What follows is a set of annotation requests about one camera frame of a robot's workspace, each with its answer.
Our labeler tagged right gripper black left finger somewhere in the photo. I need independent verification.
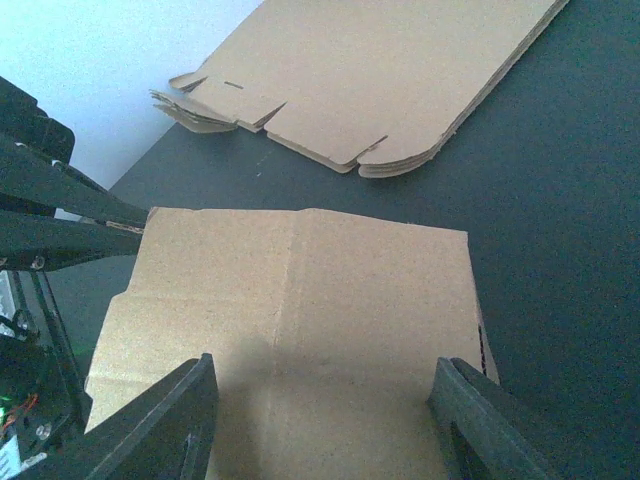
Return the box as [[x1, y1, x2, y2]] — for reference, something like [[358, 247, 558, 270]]
[[82, 353, 219, 479]]

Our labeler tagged brown cardboard box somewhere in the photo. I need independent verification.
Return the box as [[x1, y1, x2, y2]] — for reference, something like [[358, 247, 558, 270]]
[[86, 208, 498, 479]]

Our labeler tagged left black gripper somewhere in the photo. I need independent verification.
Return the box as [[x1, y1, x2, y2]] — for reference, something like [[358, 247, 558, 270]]
[[1, 80, 142, 479]]

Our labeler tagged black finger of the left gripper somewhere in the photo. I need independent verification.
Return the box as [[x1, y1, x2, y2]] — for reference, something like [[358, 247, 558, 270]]
[[1, 133, 148, 226]]

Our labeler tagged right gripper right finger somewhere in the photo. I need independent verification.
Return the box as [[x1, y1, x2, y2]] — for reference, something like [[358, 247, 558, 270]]
[[427, 357, 553, 479]]

